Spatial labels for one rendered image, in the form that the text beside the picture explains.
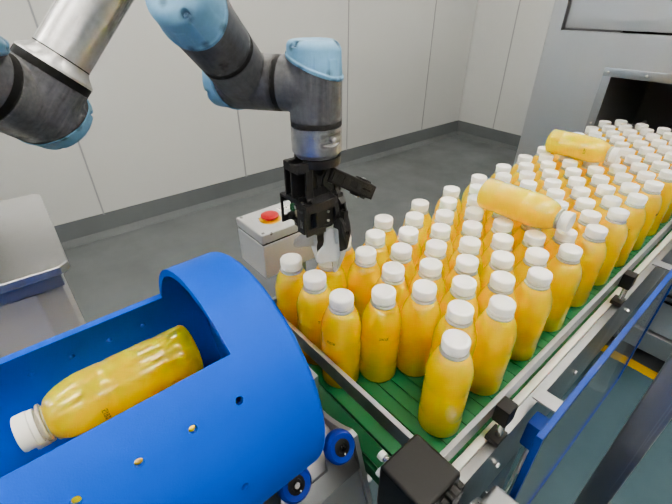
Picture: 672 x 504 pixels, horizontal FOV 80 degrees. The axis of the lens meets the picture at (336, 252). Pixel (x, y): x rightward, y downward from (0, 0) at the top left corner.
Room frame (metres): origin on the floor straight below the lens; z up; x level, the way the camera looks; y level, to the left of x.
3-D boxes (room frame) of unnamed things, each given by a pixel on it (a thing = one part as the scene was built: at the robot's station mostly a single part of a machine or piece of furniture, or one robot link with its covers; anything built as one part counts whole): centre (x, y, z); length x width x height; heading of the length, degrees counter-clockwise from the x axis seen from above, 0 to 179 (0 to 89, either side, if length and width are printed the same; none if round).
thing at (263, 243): (0.74, 0.09, 1.05); 0.20 x 0.10 x 0.10; 130
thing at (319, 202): (0.58, 0.03, 1.21); 0.09 x 0.08 x 0.12; 130
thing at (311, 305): (0.54, 0.04, 0.98); 0.07 x 0.07 x 0.17
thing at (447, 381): (0.39, -0.17, 0.98); 0.07 x 0.07 x 0.17
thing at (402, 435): (0.44, 0.00, 0.96); 0.40 x 0.01 x 0.03; 40
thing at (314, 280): (0.54, 0.04, 1.07); 0.04 x 0.04 x 0.02
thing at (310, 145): (0.59, 0.03, 1.30); 0.08 x 0.08 x 0.05
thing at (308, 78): (0.59, 0.03, 1.37); 0.09 x 0.08 x 0.11; 75
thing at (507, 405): (0.36, -0.25, 0.94); 0.03 x 0.02 x 0.08; 130
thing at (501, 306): (0.47, -0.26, 1.07); 0.04 x 0.04 x 0.02
